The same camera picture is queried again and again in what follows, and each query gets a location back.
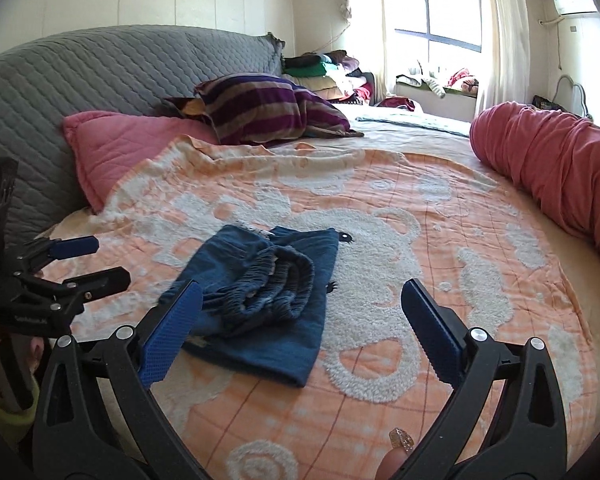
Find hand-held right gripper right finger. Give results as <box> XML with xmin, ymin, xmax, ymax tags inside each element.
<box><xmin>395</xmin><ymin>277</ymin><xmax>570</xmax><ymax>480</ymax></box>

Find blue denim pants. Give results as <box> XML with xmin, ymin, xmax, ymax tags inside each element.
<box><xmin>159</xmin><ymin>224</ymin><xmax>341</xmax><ymax>388</ymax></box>

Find pale blue folded quilt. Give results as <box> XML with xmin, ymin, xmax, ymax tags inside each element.
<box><xmin>354</xmin><ymin>109</ymin><xmax>473</xmax><ymax>138</ymax></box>

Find orange and white patterned blanket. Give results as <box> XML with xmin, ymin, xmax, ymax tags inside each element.
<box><xmin>37</xmin><ymin>137</ymin><xmax>598</xmax><ymax>480</ymax></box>

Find pink quilted pillow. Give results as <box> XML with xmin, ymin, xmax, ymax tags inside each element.
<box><xmin>62</xmin><ymin>111</ymin><xmax>221</xmax><ymax>213</ymax></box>

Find person's yellow-green jacket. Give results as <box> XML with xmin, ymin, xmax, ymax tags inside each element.
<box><xmin>0</xmin><ymin>382</ymin><xmax>38</xmax><ymax>448</ymax></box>

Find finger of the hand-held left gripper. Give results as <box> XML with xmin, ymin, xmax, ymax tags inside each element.
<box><xmin>19</xmin><ymin>266</ymin><xmax>132</xmax><ymax>312</ymax></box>
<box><xmin>14</xmin><ymin>235</ymin><xmax>101</xmax><ymax>275</ymax></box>

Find white metal chair frame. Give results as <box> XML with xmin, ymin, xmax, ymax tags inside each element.
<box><xmin>552</xmin><ymin>74</ymin><xmax>595</xmax><ymax>122</ymax></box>

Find person's right hand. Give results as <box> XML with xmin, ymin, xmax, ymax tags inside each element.
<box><xmin>376</xmin><ymin>427</ymin><xmax>415</xmax><ymax>480</ymax></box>

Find purple striped pillow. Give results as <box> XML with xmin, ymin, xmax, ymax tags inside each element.
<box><xmin>195</xmin><ymin>74</ymin><xmax>365</xmax><ymax>147</ymax></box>

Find heap of small garments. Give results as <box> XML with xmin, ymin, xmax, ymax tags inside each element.
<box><xmin>395</xmin><ymin>60</ymin><xmax>481</xmax><ymax>98</ymax></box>

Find white air conditioner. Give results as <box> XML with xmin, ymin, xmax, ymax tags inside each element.
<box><xmin>552</xmin><ymin>0</ymin><xmax>600</xmax><ymax>17</ymax></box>

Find cream fleece bed sheet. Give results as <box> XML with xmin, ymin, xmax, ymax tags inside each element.
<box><xmin>37</xmin><ymin>130</ymin><xmax>600</xmax><ymax>461</ymax></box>

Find bright window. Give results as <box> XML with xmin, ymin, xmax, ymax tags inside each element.
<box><xmin>386</xmin><ymin>0</ymin><xmax>483</xmax><ymax>53</ymax></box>

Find stack of folded clothes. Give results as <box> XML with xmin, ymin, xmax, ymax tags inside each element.
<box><xmin>281</xmin><ymin>50</ymin><xmax>378</xmax><ymax>107</ymax></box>

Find white curtain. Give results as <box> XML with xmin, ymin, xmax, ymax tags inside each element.
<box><xmin>472</xmin><ymin>0</ymin><xmax>531</xmax><ymax>117</ymax></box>
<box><xmin>339</xmin><ymin>0</ymin><xmax>398</xmax><ymax>106</ymax></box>

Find dark red cloth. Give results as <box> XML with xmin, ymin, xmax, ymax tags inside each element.
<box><xmin>375</xmin><ymin>96</ymin><xmax>421</xmax><ymax>112</ymax></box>

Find grey quilted headboard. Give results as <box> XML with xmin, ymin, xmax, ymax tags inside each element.
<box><xmin>0</xmin><ymin>24</ymin><xmax>286</xmax><ymax>246</ymax></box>

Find red rolled duvet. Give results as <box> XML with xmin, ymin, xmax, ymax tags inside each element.
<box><xmin>469</xmin><ymin>101</ymin><xmax>600</xmax><ymax>281</ymax></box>

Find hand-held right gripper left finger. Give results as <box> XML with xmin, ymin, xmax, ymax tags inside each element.
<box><xmin>31</xmin><ymin>279</ymin><xmax>213</xmax><ymax>480</ymax></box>

